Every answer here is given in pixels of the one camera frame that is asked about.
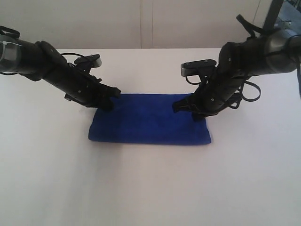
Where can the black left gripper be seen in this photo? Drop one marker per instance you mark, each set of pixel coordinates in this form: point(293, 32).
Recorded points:
point(82, 88)

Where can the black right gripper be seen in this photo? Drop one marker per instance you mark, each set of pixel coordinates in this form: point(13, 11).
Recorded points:
point(218, 89)

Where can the blue towel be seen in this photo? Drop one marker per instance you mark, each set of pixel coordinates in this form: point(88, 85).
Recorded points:
point(148, 119)

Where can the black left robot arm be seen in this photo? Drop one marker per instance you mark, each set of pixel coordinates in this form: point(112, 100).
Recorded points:
point(41, 61)

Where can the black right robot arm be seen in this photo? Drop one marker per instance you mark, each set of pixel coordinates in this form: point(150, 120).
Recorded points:
point(279, 52)

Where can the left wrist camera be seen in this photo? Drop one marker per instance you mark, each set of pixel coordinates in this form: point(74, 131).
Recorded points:
point(93, 61)

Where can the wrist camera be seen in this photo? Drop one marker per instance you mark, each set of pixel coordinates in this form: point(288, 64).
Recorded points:
point(93, 61)
point(193, 68)

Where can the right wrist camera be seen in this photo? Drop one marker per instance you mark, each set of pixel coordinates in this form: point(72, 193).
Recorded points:
point(193, 68)

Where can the black metal post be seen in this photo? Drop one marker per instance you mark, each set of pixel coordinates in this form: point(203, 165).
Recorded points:
point(272, 14)

